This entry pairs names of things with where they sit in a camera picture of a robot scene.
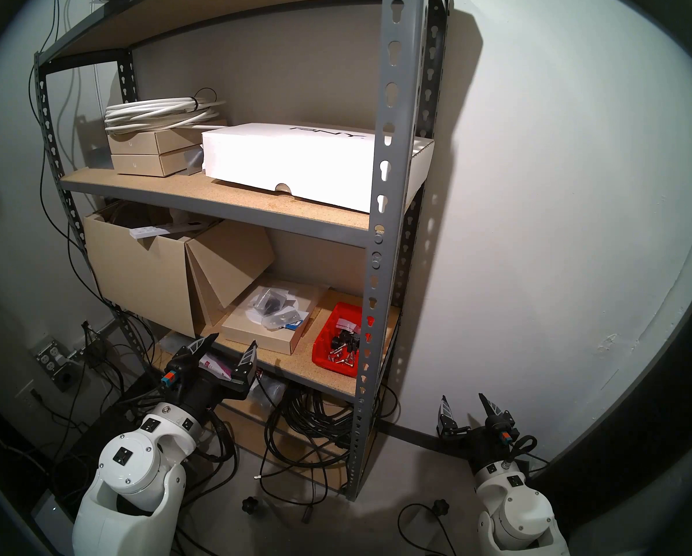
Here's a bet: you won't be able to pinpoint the clear bag with white label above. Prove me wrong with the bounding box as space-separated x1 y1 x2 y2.
263 307 311 331

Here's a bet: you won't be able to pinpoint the grey steel rack shelf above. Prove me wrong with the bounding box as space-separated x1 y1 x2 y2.
33 0 454 502

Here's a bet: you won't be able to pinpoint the black baseboard strip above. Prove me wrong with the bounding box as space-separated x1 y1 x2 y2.
378 420 474 454

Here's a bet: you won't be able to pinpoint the white coiled cable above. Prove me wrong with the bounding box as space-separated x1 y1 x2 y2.
104 88 228 135

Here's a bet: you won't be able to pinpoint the large open cardboard box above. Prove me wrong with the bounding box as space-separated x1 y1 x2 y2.
83 200 275 338

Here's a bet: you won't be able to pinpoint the black metal small parts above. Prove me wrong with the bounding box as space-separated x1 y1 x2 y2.
329 327 359 367

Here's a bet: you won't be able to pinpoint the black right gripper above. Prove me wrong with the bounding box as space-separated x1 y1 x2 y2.
437 393 537 474

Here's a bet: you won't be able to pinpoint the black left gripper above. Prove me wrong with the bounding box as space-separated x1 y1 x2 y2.
161 332 259 425

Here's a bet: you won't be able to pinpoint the white PNY cardboard box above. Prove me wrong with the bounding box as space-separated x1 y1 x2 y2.
201 123 435 214

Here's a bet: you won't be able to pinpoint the small brown cardboard box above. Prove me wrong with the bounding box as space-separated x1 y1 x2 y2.
111 145 205 177
107 126 219 156

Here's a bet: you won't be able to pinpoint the flat brown cardboard box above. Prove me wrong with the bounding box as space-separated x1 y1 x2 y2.
221 280 329 356

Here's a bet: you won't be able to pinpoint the black cable bundle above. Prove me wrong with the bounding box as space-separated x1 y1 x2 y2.
253 381 402 506

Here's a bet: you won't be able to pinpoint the grey floor device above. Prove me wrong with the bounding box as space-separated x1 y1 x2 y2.
32 491 74 556

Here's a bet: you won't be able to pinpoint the grey wall power outlet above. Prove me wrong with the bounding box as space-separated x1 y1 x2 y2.
33 339 83 392

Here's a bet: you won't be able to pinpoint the clear bag with black part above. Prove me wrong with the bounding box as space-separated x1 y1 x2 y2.
249 287 293 316

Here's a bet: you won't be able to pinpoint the red plastic bin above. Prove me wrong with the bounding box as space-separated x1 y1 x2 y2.
312 302 376 378

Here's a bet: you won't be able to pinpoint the pink white package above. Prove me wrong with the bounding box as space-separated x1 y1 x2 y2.
198 354 233 381

